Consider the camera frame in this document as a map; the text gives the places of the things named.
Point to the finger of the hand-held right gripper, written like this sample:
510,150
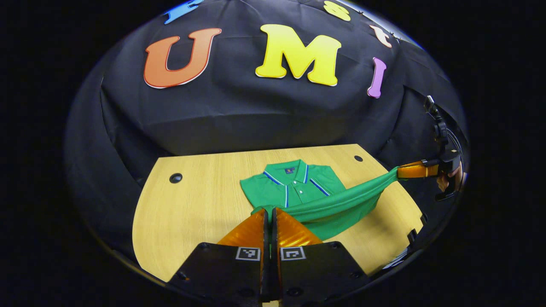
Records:
418,170

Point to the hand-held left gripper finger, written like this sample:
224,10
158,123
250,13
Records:
265,264
275,264

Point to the green T-shirt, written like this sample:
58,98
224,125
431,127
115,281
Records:
294,189

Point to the black backdrop cloth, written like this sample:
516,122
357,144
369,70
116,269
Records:
256,115

